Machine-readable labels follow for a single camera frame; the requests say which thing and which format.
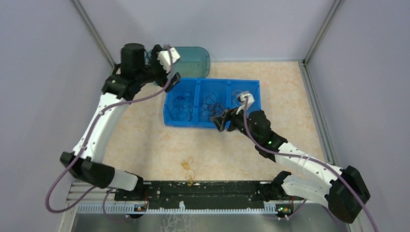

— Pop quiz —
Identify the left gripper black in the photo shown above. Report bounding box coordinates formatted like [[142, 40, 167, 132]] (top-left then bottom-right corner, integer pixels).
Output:
[[137, 45, 181, 92]]

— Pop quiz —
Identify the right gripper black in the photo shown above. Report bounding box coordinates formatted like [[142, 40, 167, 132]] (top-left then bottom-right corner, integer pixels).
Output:
[[211, 103, 260, 144]]

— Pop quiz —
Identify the brown cable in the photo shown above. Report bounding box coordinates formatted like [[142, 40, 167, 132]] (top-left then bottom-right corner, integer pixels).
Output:
[[201, 92, 221, 108], [201, 102, 225, 124]]

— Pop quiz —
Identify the yellow cable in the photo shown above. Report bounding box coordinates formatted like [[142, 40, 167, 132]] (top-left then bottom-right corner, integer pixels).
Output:
[[230, 89, 249, 108]]

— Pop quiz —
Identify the dark blue cable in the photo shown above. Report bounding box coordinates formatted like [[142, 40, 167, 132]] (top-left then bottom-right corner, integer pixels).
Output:
[[172, 91, 194, 108]]

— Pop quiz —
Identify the cable bundle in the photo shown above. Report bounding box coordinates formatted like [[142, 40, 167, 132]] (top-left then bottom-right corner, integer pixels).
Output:
[[180, 157, 197, 187]]

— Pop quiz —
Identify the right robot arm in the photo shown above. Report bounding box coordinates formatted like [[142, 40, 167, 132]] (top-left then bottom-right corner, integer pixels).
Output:
[[211, 108, 370, 224]]

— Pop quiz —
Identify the blue three-compartment bin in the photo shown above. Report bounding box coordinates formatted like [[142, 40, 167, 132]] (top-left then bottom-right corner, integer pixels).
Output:
[[163, 78, 262, 129]]

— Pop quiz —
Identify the teal transparent plastic tub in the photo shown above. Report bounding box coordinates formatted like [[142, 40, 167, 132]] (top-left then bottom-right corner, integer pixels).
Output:
[[142, 46, 211, 86]]

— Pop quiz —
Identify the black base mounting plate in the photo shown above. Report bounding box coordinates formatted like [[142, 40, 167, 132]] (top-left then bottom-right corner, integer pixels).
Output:
[[114, 180, 305, 211]]

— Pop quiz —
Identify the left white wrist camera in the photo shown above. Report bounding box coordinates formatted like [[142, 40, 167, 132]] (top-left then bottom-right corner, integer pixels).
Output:
[[157, 47, 181, 73]]

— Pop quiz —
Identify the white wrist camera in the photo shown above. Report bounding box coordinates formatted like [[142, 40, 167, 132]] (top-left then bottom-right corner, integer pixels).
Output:
[[236, 91, 255, 115], [157, 47, 181, 73]]

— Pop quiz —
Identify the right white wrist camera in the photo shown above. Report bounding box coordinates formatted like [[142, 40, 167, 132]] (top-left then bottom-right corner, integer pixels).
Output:
[[236, 91, 255, 115]]

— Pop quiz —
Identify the aluminium frame rail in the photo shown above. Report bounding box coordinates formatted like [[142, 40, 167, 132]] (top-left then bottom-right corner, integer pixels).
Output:
[[66, 181, 357, 203]]

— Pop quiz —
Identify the white cable duct strip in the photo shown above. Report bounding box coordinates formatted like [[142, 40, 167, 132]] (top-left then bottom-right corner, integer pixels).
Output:
[[77, 202, 278, 215]]

